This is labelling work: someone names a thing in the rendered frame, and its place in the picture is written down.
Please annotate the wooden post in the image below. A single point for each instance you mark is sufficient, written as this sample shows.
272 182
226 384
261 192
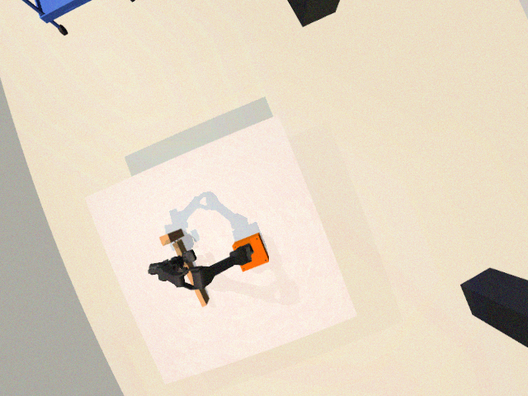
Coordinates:
171 237

